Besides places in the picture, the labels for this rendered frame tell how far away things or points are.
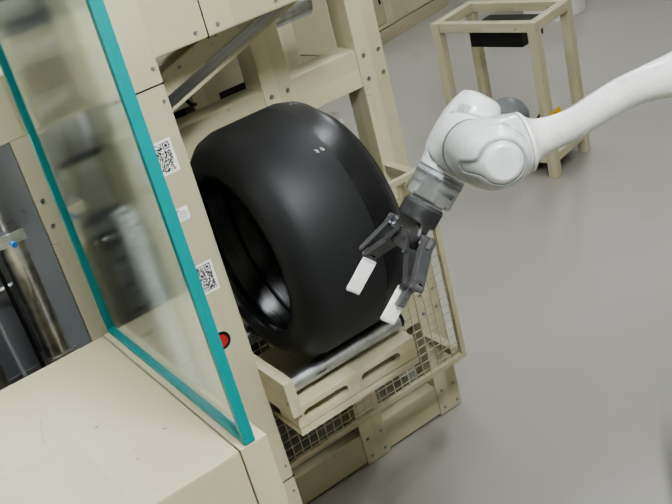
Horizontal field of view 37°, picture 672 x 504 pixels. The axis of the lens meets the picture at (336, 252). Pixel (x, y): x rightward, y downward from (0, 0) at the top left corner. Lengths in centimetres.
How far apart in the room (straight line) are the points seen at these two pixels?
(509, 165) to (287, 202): 67
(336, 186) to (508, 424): 160
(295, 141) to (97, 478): 90
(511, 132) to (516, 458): 194
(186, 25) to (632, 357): 211
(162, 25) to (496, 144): 102
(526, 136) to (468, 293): 269
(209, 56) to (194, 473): 128
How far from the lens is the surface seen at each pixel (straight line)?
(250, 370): 236
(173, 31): 237
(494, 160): 157
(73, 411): 183
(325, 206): 213
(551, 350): 385
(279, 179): 213
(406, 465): 346
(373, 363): 243
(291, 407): 231
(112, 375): 189
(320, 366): 237
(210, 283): 223
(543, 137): 166
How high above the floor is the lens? 219
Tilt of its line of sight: 27 degrees down
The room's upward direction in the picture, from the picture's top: 15 degrees counter-clockwise
